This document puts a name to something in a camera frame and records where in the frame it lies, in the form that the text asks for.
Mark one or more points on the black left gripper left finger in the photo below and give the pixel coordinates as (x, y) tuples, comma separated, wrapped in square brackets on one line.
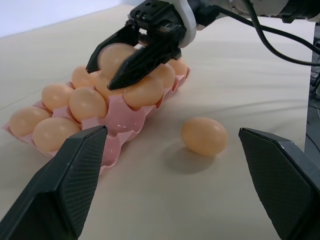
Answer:
[(50, 190)]

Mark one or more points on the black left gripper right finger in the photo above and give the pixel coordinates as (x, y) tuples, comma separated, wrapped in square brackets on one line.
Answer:
[(282, 185)]

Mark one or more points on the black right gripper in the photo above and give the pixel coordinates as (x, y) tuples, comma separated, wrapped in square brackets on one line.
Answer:
[(160, 17)]

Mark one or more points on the beige egg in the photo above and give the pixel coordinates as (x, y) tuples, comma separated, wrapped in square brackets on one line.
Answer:
[(165, 75), (80, 76), (86, 105), (204, 136), (102, 86), (50, 133), (112, 57), (25, 121), (142, 95), (55, 96), (180, 67)]

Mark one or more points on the pink plastic egg tray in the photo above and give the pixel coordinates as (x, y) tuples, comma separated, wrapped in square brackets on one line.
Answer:
[(120, 120)]

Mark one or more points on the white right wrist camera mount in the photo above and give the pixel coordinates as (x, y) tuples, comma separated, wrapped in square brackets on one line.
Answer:
[(190, 22)]

